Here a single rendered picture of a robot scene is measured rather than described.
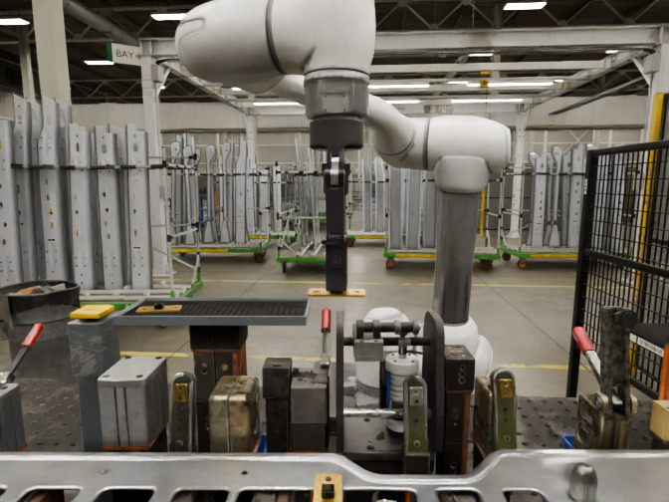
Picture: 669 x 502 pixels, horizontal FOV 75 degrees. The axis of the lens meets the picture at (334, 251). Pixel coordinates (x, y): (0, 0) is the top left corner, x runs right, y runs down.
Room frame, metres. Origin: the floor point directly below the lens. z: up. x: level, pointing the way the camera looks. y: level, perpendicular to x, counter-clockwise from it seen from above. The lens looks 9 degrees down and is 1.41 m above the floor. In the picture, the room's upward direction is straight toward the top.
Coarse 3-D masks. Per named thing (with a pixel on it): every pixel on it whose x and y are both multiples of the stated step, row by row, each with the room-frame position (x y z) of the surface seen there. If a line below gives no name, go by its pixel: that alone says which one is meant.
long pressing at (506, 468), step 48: (0, 480) 0.55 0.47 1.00; (48, 480) 0.55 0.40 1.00; (96, 480) 0.55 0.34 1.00; (144, 480) 0.55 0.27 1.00; (192, 480) 0.55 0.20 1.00; (240, 480) 0.55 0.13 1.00; (288, 480) 0.55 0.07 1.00; (384, 480) 0.55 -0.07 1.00; (432, 480) 0.55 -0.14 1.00; (480, 480) 0.55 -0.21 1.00; (528, 480) 0.55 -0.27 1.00; (624, 480) 0.55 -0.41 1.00
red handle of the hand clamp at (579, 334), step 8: (576, 328) 0.78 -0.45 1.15; (576, 336) 0.77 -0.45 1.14; (584, 336) 0.76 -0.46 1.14; (584, 344) 0.75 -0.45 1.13; (584, 352) 0.74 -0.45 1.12; (592, 352) 0.73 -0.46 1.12; (592, 360) 0.72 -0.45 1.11; (592, 368) 0.71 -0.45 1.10; (616, 392) 0.67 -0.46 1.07; (616, 400) 0.65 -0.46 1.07
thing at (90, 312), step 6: (90, 306) 0.88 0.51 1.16; (96, 306) 0.88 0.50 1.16; (102, 306) 0.88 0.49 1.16; (108, 306) 0.88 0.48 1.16; (78, 312) 0.84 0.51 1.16; (84, 312) 0.84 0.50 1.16; (90, 312) 0.84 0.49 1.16; (96, 312) 0.84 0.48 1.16; (102, 312) 0.84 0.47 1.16; (108, 312) 0.86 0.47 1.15; (72, 318) 0.83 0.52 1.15; (78, 318) 0.83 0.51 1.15; (84, 318) 0.83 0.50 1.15; (90, 318) 0.83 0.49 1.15; (96, 318) 0.83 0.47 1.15
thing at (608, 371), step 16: (608, 320) 0.67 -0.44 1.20; (624, 320) 0.65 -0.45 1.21; (608, 336) 0.67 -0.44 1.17; (624, 336) 0.67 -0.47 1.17; (608, 352) 0.66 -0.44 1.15; (624, 352) 0.66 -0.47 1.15; (608, 368) 0.66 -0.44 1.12; (624, 368) 0.66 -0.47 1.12; (608, 384) 0.66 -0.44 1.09; (624, 384) 0.66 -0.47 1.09; (608, 400) 0.65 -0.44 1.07; (624, 400) 0.65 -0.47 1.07
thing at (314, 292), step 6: (312, 288) 0.64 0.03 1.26; (318, 288) 0.64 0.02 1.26; (312, 294) 0.60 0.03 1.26; (318, 294) 0.60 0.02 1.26; (324, 294) 0.60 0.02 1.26; (330, 294) 0.60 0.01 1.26; (336, 294) 0.60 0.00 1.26; (342, 294) 0.60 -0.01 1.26; (348, 294) 0.60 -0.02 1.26; (354, 294) 0.60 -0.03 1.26; (360, 294) 0.60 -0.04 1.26
